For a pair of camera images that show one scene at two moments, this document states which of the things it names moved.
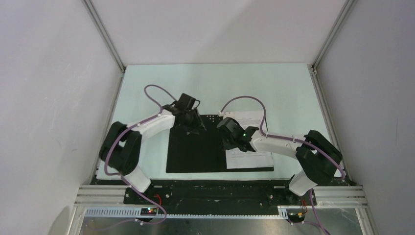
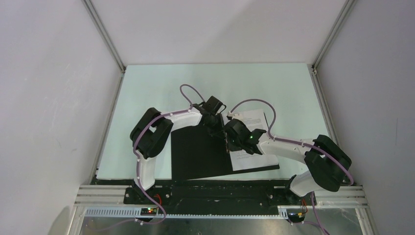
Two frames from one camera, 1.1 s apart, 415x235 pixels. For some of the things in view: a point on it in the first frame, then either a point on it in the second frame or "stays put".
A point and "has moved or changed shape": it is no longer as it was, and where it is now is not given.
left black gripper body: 191,117 to 215,125
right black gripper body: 228,143 stays put
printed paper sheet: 237,158 has moved or changed shape
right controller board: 296,215 stays put
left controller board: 149,211 stays put
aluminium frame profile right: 347,9 stays put
